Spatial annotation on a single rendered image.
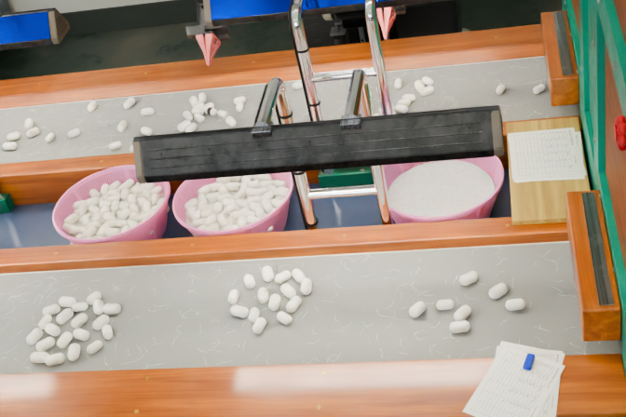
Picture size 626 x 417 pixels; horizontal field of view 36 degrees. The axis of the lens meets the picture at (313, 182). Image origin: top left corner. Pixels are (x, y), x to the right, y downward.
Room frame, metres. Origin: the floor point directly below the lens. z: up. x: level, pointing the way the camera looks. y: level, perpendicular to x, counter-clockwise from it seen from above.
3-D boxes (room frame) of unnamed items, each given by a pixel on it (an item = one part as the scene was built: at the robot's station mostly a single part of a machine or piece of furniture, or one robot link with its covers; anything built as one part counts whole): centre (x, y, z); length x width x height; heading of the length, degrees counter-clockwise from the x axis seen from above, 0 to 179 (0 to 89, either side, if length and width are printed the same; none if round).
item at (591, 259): (1.16, -0.43, 0.83); 0.30 x 0.06 x 0.07; 165
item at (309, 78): (1.79, -0.13, 0.90); 0.20 x 0.19 x 0.45; 75
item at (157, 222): (1.74, 0.44, 0.72); 0.27 x 0.27 x 0.10
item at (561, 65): (1.81, -0.60, 0.83); 0.30 x 0.06 x 0.07; 165
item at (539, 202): (1.50, -0.46, 0.77); 0.33 x 0.15 x 0.01; 165
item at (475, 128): (1.33, -0.02, 1.08); 0.62 x 0.08 x 0.07; 75
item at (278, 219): (1.67, 0.17, 0.72); 0.27 x 0.27 x 0.10
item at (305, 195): (1.41, -0.03, 0.90); 0.20 x 0.19 x 0.45; 75
